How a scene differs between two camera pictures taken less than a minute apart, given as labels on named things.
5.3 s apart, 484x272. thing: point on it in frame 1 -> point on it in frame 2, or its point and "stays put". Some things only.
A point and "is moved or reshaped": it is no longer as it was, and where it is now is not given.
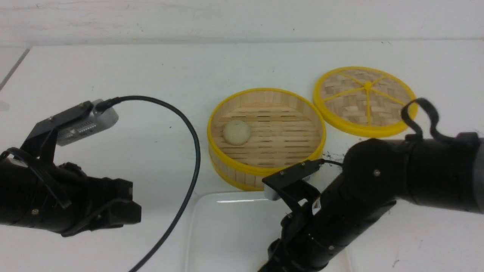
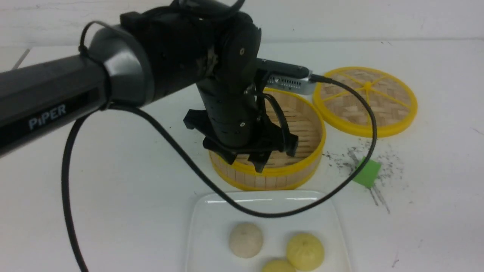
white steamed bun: x=236 y=133 is moved or reshaped
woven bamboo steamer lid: x=363 y=101 stays put
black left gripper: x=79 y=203 -> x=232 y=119
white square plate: x=233 y=231 stays put
